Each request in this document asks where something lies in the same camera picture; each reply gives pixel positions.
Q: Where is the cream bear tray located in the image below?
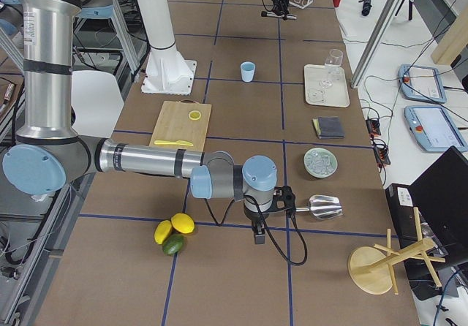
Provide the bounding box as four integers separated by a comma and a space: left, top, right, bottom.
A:
303, 64, 350, 108

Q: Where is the lower teach pendant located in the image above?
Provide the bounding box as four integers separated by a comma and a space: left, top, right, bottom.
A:
404, 106, 467, 153

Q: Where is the steel muddler black tip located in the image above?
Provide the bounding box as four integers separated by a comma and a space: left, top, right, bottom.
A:
261, 11, 297, 20

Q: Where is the upper teach pendant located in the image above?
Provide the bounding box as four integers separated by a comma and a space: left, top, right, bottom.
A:
398, 64, 447, 104

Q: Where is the wooden cup tree stand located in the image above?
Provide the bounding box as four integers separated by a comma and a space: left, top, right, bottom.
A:
347, 207, 445, 295

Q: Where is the yellow plastic knife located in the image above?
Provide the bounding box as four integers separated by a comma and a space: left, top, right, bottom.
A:
154, 140, 194, 147

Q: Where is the yellow lemon upper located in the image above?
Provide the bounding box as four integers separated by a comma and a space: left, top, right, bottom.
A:
170, 213, 195, 234

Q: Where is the green lime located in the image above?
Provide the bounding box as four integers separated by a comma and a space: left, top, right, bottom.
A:
162, 234, 184, 256

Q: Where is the teach pendant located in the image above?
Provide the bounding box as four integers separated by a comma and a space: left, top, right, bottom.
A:
404, 106, 467, 153
398, 64, 447, 104

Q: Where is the light blue plastic cup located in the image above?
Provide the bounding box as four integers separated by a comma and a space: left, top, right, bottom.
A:
240, 61, 256, 83

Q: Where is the yellow lemon left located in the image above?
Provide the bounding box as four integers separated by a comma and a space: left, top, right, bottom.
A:
154, 220, 173, 245

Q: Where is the grey folded cloth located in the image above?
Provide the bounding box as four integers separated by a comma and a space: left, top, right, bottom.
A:
312, 116, 345, 139

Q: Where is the green bowl of ice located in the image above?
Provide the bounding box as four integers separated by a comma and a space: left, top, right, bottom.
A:
303, 148, 338, 178

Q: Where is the aluminium frame post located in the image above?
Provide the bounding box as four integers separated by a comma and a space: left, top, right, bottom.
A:
350, 0, 402, 88

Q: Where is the clear wine glass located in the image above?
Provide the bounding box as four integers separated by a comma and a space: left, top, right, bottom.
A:
320, 49, 343, 88

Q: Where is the black laptop computer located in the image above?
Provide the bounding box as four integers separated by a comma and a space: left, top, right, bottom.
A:
385, 146, 467, 272

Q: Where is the steel ice scoop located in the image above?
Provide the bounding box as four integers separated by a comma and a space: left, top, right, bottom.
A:
295, 194, 343, 220

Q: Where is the bamboo cutting board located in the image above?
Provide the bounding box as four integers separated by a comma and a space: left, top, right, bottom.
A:
149, 101, 211, 151

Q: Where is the white plastic chair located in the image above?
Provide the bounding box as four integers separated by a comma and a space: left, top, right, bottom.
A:
71, 70, 124, 138

